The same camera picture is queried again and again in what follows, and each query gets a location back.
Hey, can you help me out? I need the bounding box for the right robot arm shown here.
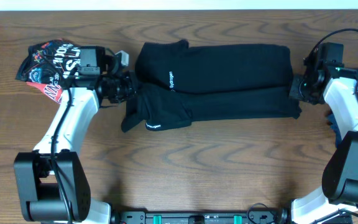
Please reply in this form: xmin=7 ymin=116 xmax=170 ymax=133
xmin=288 ymin=42 xmax=358 ymax=223

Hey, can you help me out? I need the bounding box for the folded black printed shirt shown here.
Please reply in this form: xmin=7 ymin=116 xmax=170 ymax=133
xmin=16 ymin=39 xmax=81 ymax=85

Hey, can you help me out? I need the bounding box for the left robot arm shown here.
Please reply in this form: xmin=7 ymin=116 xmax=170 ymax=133
xmin=13 ymin=46 xmax=139 ymax=223

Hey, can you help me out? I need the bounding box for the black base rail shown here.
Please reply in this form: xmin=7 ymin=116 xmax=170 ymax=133
xmin=110 ymin=202 xmax=353 ymax=224

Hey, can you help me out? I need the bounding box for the folded red printed shirt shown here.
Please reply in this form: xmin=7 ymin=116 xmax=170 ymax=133
xmin=27 ymin=82 xmax=63 ymax=104

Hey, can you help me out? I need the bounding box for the black Hydrogen t-shirt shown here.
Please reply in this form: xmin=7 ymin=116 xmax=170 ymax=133
xmin=121 ymin=40 xmax=301 ymax=132

